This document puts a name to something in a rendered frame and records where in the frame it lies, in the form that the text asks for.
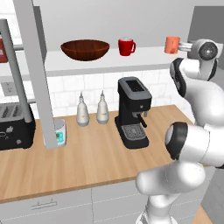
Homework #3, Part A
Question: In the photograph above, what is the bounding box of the black toaster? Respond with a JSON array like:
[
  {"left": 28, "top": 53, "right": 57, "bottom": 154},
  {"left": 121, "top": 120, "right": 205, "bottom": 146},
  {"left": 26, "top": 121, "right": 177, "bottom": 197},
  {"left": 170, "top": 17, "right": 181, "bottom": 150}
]
[{"left": 0, "top": 101, "right": 37, "bottom": 151}]

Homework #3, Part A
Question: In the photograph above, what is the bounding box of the red box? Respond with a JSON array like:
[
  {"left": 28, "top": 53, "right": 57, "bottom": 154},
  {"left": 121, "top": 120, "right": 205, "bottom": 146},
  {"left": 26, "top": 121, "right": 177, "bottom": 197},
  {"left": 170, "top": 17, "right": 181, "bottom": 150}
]
[{"left": 0, "top": 36, "right": 9, "bottom": 64}]

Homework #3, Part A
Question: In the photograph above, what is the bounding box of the white grey bottle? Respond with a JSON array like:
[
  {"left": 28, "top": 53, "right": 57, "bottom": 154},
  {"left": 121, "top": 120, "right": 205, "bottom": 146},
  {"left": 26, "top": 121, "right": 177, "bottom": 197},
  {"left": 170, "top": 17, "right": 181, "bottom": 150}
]
[
  {"left": 76, "top": 91, "right": 91, "bottom": 128},
  {"left": 95, "top": 89, "right": 110, "bottom": 125}
]

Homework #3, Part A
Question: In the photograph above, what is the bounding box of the orange cup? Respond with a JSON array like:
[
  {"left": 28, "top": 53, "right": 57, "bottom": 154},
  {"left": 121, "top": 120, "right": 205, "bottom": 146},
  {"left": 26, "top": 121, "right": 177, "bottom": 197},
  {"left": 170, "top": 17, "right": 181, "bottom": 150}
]
[{"left": 164, "top": 35, "right": 181, "bottom": 55}]

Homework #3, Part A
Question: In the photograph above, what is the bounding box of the black coffee machine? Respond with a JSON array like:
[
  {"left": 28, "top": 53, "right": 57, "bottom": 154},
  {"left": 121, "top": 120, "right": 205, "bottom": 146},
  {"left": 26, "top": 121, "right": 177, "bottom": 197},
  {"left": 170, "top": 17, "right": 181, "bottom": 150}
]
[{"left": 114, "top": 76, "right": 153, "bottom": 151}]

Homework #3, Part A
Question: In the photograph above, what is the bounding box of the grey drawer front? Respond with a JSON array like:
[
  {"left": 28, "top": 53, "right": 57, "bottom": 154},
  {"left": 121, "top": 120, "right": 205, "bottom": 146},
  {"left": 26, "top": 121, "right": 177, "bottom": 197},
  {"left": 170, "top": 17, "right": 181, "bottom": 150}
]
[{"left": 0, "top": 188, "right": 94, "bottom": 224}]

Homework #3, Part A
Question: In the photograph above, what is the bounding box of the brown wooden bowl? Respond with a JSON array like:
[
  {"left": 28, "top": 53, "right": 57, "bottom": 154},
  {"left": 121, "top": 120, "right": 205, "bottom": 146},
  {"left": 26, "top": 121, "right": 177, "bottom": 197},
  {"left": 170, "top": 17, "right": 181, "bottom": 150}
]
[{"left": 59, "top": 38, "right": 111, "bottom": 62}]

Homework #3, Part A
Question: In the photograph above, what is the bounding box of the red mug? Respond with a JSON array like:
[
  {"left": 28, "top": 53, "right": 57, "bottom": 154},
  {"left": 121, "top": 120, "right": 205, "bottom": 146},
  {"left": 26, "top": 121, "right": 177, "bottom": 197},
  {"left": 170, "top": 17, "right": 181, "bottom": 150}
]
[{"left": 117, "top": 37, "right": 137, "bottom": 57}]

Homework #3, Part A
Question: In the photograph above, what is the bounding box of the wide grey cabinet door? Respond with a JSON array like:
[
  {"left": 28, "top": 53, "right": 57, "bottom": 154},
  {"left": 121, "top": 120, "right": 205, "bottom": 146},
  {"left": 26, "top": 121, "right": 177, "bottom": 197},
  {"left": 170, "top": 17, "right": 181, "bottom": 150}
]
[{"left": 12, "top": 0, "right": 59, "bottom": 151}]

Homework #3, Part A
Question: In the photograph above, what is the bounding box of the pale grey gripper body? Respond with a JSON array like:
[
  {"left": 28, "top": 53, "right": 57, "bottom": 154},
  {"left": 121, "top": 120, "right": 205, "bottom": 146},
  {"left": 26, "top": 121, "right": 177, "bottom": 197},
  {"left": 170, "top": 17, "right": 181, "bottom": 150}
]
[{"left": 178, "top": 41, "right": 194, "bottom": 53}]

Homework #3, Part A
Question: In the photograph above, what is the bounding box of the grey tall cabinet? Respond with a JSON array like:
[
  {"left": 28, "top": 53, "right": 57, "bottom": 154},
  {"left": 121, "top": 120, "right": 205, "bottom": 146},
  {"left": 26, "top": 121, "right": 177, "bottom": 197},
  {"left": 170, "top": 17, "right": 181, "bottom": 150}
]
[{"left": 199, "top": 167, "right": 224, "bottom": 224}]

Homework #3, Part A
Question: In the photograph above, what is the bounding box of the grey drawer handle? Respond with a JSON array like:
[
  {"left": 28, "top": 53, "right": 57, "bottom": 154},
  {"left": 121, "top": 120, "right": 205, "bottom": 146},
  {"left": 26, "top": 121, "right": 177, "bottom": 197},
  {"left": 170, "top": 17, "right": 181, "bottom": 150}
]
[{"left": 31, "top": 199, "right": 59, "bottom": 211}]

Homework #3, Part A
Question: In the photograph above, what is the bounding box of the white wall socket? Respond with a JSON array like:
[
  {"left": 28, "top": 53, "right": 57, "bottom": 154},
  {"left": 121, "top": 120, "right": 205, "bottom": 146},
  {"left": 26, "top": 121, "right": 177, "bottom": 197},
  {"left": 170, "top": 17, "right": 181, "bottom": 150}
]
[{"left": 1, "top": 81, "right": 16, "bottom": 97}]

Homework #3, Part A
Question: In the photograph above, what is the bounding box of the grey open wall cabinet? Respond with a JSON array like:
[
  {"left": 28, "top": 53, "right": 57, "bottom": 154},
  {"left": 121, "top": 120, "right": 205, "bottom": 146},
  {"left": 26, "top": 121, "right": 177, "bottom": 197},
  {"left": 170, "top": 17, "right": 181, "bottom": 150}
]
[{"left": 0, "top": 0, "right": 224, "bottom": 82}]

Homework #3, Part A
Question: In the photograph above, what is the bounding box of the grey base cabinet front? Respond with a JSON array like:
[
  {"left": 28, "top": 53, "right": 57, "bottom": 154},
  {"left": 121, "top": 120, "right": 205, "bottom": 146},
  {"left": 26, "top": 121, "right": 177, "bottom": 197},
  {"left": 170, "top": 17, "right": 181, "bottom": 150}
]
[{"left": 91, "top": 170, "right": 212, "bottom": 224}]

